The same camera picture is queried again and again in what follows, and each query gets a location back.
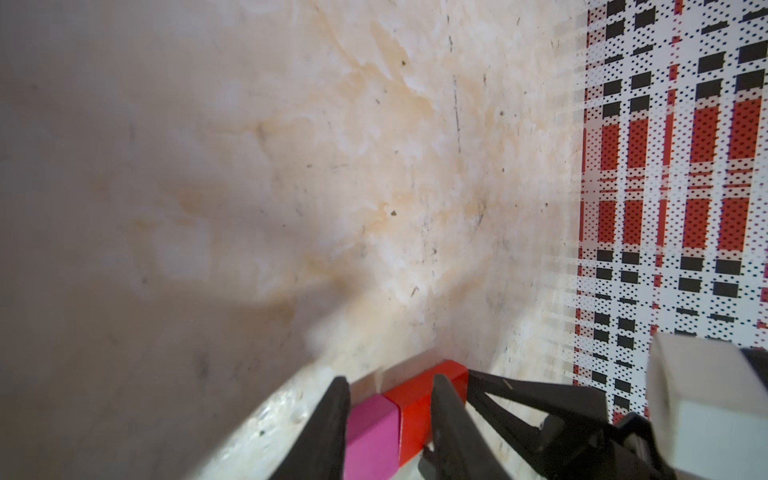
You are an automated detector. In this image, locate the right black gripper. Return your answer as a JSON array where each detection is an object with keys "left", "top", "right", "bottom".
[{"left": 467, "top": 370, "right": 677, "bottom": 479}]

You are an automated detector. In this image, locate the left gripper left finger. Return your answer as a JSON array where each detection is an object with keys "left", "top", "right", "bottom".
[{"left": 270, "top": 376, "right": 351, "bottom": 479}]

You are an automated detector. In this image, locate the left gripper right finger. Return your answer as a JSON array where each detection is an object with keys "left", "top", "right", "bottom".
[{"left": 419, "top": 374, "right": 510, "bottom": 480}]

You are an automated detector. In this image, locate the small magenta cube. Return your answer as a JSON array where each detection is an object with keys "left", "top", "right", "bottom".
[{"left": 343, "top": 394, "right": 399, "bottom": 480}]

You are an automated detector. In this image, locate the red block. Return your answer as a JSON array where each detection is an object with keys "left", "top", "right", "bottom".
[{"left": 384, "top": 360, "right": 469, "bottom": 467}]

